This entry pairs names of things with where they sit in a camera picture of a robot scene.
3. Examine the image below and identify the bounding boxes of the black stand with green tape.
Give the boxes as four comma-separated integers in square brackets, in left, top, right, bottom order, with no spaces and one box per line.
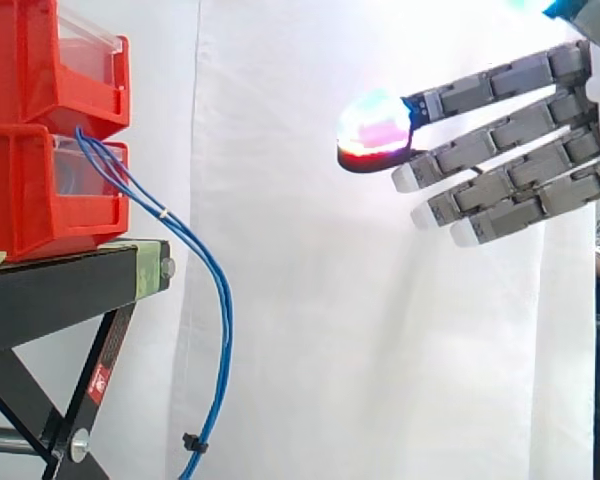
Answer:
[0,238,177,480]

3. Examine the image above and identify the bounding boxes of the red bin with clear plate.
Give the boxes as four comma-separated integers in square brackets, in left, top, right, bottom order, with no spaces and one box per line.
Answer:
[0,123,132,264]
[0,0,132,139]

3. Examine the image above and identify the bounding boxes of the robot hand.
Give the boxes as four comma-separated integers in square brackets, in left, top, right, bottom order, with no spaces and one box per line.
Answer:
[335,0,600,250]

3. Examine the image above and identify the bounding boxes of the blue cable bundle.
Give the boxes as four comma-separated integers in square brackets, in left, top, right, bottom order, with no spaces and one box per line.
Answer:
[74,125,235,480]

